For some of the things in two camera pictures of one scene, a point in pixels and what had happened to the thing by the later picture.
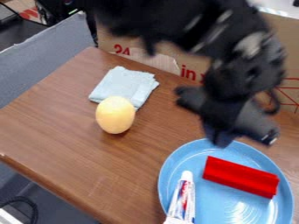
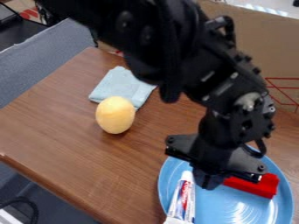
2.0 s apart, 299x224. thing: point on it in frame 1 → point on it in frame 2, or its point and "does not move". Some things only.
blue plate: (220, 203) does not move
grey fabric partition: (36, 59) does not move
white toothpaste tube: (181, 212) does not move
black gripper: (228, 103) → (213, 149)
